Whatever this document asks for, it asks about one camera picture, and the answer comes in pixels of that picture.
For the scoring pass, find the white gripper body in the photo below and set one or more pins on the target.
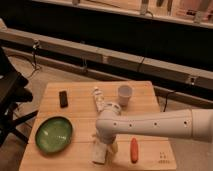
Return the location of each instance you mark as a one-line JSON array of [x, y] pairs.
[[112, 148]]

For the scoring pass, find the white sponge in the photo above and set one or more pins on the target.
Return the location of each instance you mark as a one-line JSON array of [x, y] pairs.
[[99, 152]]

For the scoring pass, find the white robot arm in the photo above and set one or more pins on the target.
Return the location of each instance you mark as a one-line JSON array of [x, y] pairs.
[[194, 124]]

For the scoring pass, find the green ceramic bowl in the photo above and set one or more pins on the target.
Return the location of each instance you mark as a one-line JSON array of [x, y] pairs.
[[54, 135]]

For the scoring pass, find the red carrot-shaped object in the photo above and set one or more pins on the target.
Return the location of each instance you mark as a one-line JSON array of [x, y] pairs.
[[134, 154]]

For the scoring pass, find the white tube bottle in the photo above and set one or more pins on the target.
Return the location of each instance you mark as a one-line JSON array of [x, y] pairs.
[[99, 99]]

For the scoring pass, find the black rectangular block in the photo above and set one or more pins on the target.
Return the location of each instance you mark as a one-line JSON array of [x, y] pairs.
[[63, 99]]

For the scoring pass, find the black chair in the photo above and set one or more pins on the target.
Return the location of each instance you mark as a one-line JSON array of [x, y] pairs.
[[12, 91]]

